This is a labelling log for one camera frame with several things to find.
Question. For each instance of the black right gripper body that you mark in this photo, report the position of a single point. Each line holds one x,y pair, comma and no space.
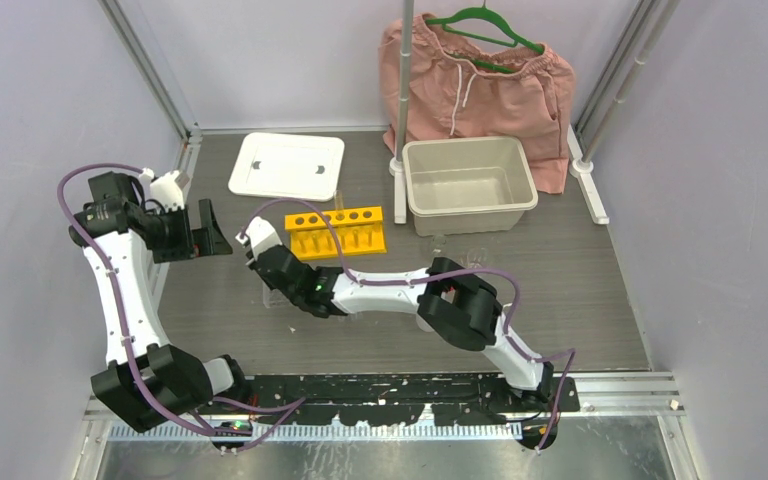
295,297

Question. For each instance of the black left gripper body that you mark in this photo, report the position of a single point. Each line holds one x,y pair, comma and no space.
195,242

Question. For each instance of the clear test tube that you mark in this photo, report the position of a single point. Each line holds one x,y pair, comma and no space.
339,204

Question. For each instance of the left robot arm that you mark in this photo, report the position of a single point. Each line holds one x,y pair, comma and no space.
134,221

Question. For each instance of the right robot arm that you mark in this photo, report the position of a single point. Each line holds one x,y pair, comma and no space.
455,303

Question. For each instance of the clear acrylic tube rack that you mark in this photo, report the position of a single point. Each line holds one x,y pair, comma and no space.
273,298

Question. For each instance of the yellow test tube rack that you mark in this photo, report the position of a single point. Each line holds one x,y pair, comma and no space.
358,231

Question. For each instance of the white plastic bin lid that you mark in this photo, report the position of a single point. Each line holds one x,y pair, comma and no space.
274,165

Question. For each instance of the clear glass flask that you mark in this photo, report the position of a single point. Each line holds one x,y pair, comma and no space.
436,246

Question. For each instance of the grey rack pole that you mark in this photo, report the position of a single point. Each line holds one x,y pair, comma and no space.
405,59

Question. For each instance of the clear glass beaker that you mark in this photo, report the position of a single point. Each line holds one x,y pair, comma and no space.
476,258

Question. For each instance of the beige plastic bin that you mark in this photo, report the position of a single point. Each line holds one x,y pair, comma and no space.
467,185

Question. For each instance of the pink shorts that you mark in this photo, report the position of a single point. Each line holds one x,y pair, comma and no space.
456,90

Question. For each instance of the right white pole foot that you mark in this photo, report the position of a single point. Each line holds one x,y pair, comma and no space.
583,172

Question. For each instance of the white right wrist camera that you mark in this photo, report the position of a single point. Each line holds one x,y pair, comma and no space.
256,238

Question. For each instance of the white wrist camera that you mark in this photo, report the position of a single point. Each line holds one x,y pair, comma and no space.
256,238
169,190

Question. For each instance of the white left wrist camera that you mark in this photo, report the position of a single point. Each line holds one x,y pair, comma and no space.
169,190

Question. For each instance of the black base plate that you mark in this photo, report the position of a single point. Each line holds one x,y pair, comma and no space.
454,399

